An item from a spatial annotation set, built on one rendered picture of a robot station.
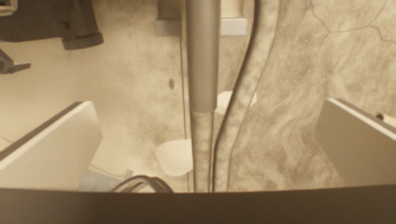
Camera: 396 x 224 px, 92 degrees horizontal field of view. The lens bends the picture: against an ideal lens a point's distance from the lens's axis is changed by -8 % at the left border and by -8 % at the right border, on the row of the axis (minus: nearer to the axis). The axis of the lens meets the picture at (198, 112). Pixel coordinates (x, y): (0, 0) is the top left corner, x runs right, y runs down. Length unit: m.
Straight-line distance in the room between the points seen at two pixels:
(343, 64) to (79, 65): 1.58
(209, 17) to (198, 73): 0.05
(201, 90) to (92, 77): 1.23
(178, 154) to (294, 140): 0.85
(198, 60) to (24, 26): 1.17
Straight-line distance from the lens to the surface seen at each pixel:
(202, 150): 0.35
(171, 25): 0.29
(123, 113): 1.44
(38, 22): 1.26
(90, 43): 1.14
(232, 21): 0.29
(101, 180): 1.65
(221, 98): 1.29
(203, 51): 0.18
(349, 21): 1.44
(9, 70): 0.84
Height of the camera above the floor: 1.17
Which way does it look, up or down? 60 degrees down
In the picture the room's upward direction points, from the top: 180 degrees clockwise
